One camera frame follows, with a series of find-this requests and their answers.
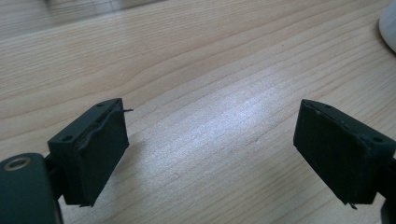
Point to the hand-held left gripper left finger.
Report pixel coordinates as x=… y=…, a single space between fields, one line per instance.
x=93 y=155

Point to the white round object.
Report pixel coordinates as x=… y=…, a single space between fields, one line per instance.
x=389 y=26

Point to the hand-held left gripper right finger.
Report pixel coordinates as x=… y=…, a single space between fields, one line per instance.
x=339 y=152

